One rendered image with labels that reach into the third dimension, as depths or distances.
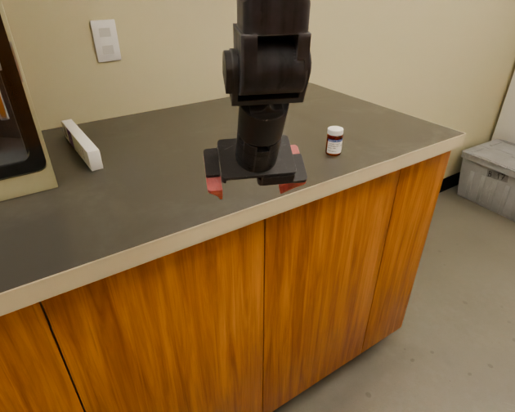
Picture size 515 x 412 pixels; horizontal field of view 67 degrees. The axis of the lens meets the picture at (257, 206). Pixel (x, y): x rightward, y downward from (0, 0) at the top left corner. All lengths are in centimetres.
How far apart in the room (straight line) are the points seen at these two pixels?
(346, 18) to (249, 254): 122
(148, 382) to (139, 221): 40
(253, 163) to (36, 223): 47
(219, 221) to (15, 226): 38
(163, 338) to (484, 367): 135
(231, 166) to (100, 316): 42
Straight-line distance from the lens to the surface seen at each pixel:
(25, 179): 93
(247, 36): 38
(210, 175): 54
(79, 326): 81
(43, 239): 78
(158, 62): 139
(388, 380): 170
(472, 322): 204
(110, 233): 75
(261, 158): 49
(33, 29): 130
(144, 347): 90
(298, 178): 55
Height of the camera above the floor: 135
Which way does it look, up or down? 32 degrees down
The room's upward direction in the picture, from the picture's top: straight up
